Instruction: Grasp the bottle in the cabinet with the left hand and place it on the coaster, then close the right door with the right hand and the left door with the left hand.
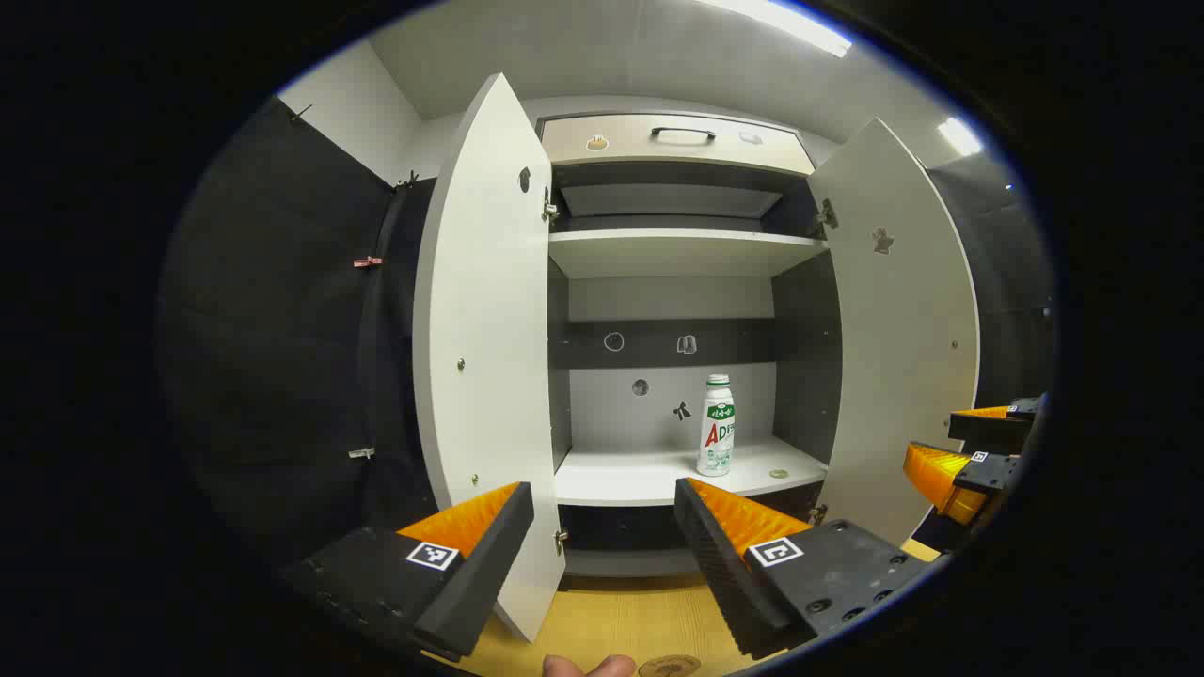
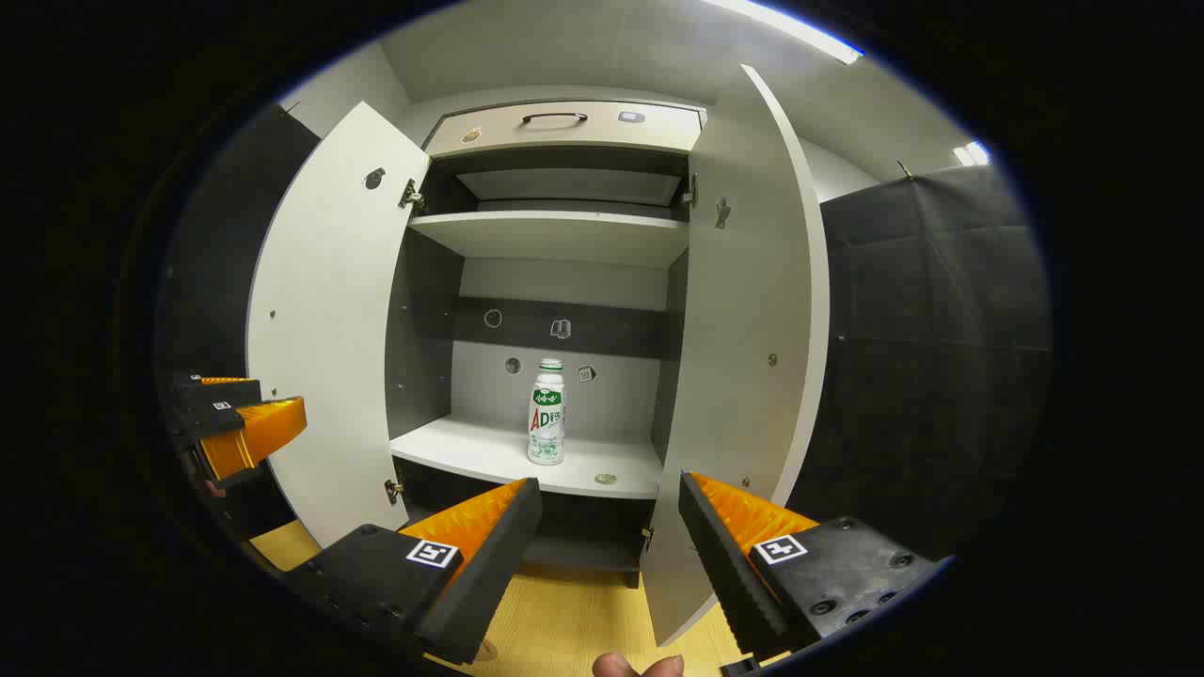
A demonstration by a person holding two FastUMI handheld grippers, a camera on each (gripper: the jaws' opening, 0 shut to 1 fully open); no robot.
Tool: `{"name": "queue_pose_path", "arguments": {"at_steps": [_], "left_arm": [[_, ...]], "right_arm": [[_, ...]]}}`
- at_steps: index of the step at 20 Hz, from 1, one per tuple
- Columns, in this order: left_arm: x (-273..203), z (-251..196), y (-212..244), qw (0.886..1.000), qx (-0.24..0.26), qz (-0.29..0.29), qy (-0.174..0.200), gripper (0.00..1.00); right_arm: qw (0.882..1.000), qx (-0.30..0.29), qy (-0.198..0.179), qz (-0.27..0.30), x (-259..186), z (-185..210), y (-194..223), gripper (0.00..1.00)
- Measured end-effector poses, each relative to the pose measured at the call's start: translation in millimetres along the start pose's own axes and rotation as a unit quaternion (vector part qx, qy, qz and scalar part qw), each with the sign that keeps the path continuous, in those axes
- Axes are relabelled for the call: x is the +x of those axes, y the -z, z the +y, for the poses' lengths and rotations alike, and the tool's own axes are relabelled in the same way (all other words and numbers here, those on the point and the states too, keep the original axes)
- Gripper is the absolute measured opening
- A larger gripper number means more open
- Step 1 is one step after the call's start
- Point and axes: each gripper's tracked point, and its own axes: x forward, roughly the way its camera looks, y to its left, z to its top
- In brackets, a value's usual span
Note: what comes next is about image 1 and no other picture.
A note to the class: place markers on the white and grey cabinet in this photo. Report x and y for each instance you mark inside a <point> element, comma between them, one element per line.
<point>658,475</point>

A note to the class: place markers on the ceiling light panel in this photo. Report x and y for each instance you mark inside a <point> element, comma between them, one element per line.
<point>959,136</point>
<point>781,23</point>

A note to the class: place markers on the white green-label bottle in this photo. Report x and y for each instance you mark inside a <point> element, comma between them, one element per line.
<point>717,432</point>

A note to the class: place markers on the beige cabinet drawer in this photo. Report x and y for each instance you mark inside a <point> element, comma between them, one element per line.
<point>621,141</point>

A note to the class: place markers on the white cabinet door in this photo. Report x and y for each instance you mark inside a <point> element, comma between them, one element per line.
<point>484,329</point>
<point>903,357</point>

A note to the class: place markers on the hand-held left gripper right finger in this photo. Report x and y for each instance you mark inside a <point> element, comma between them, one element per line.
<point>724,574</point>

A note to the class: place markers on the black backdrop cloth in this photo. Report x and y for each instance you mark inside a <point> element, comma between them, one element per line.
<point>273,357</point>

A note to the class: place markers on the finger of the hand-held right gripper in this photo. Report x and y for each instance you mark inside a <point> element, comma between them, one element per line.
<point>941,475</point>
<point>988,431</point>

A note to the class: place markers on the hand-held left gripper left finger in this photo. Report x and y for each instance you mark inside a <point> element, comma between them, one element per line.
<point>489,564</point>

